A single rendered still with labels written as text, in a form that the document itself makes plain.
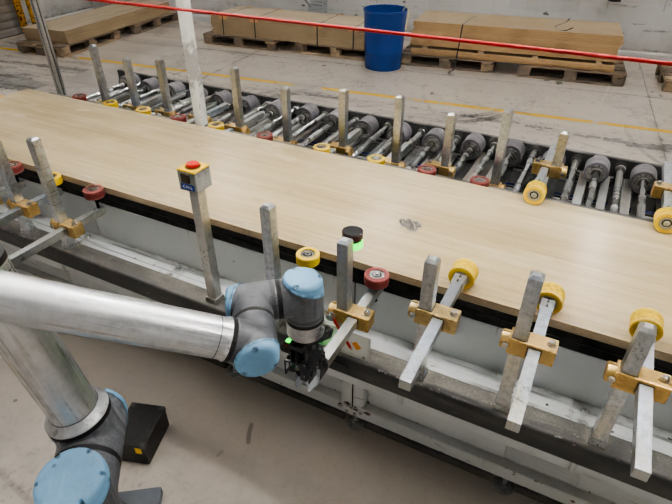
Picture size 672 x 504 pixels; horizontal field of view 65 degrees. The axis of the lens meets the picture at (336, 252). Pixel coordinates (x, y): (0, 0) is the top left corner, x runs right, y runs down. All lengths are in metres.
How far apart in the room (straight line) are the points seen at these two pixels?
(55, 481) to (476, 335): 1.19
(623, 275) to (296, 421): 1.41
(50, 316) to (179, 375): 1.71
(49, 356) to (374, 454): 1.43
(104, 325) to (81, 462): 0.43
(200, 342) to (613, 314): 1.17
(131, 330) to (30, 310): 0.16
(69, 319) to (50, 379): 0.32
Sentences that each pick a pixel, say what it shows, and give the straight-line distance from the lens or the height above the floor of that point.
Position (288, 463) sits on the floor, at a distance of 2.29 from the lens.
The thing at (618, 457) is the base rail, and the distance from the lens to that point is 1.62.
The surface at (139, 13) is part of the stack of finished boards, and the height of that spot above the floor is 0.27.
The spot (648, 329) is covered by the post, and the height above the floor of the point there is 1.11.
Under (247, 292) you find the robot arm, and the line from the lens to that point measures 1.15.
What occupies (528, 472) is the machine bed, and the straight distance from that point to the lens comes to 2.17.
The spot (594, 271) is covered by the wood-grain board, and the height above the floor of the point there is 0.90.
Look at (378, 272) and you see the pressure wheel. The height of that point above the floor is 0.91.
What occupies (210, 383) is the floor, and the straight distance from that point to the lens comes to 2.60.
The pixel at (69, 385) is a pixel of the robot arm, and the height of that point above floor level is 1.00.
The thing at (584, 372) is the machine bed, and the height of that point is 0.73.
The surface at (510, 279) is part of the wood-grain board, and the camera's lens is 1.73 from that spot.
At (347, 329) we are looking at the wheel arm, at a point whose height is 0.86.
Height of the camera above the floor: 1.90
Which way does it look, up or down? 35 degrees down
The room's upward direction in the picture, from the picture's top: straight up
